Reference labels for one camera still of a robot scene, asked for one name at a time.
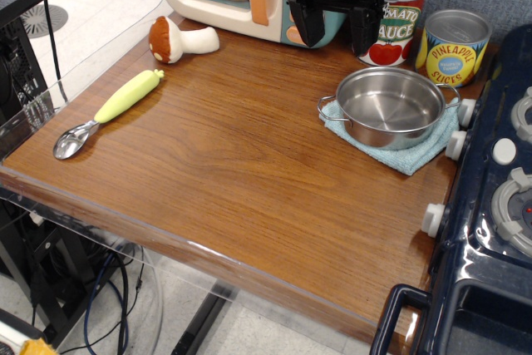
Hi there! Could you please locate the plush mushroom toy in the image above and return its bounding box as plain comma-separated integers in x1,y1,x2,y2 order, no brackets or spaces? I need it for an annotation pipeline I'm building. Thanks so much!
148,17,219,64

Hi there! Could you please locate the stainless steel pot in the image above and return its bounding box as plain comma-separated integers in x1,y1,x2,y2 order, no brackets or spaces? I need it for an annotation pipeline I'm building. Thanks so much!
318,67,461,150

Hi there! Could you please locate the light blue towel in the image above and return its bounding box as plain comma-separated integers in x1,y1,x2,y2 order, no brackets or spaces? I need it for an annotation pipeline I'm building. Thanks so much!
319,100,459,175

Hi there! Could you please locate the tomato sauce can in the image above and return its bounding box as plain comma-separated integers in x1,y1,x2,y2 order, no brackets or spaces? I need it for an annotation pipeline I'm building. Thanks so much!
359,0,425,67

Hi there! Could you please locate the pineapple slices can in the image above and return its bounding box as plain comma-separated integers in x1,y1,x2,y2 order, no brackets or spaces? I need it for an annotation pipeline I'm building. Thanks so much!
415,9,492,88

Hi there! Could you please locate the white stove knob upper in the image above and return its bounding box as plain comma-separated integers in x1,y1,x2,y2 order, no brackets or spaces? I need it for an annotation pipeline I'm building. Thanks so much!
457,99,476,128

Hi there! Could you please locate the white stove knob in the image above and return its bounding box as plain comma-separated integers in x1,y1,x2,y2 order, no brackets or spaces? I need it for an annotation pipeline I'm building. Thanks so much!
421,204,446,238
445,131,467,161
457,99,476,128

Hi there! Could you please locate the white stove knob middle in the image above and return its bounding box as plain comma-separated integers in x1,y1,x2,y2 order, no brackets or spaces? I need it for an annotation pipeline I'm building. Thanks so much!
445,131,467,161

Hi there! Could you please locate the white stove knob lower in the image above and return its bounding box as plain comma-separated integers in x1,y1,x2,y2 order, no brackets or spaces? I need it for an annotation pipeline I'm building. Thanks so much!
421,204,446,238

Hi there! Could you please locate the clear acrylic table guard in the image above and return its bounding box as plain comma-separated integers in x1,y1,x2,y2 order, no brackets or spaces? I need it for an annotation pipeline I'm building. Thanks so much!
1,31,428,329

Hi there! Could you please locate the dark blue toy stove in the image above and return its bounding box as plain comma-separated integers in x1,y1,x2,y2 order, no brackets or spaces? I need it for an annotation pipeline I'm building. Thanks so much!
371,25,531,354

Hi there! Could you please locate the black table leg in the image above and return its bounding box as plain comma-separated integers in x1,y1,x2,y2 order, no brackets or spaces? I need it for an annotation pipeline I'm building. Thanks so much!
170,293,226,355

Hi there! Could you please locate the green handled ice cream scoop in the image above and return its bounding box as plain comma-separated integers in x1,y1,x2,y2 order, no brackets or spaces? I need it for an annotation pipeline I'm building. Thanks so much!
52,69,165,160

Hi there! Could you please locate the black cable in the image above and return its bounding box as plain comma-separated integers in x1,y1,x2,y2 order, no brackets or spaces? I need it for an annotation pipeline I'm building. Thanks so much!
60,246,146,355

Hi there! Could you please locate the blue cable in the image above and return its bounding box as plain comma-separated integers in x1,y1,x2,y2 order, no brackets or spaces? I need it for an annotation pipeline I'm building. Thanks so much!
84,251,130,355

